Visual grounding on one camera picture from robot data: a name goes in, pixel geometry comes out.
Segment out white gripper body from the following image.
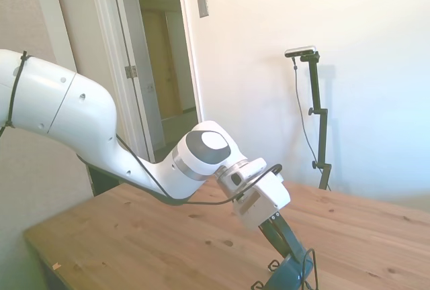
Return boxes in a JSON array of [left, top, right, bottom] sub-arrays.
[[233, 171, 291, 232]]

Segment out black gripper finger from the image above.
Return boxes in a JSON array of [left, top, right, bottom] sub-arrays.
[[271, 214, 306, 258], [258, 222, 291, 260]]

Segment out blue ceramic bowl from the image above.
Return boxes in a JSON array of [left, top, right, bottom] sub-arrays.
[[265, 248, 315, 290]]

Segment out white open door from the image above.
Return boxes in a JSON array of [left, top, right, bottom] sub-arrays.
[[134, 0, 167, 163]]

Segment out black wire bowl rack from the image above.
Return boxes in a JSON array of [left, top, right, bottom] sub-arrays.
[[251, 248, 320, 290]]

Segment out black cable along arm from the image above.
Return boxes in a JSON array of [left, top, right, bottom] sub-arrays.
[[77, 134, 283, 207]]

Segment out black jointed camera stand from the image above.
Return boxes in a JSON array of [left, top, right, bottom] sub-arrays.
[[298, 52, 333, 191]]

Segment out silver exterior camera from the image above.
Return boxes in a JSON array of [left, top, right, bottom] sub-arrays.
[[284, 45, 318, 58]]

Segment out grey wall switch plate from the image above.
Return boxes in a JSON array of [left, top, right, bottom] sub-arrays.
[[196, 0, 210, 19]]

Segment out white door frame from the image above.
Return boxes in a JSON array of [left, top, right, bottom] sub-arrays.
[[85, 0, 204, 170]]

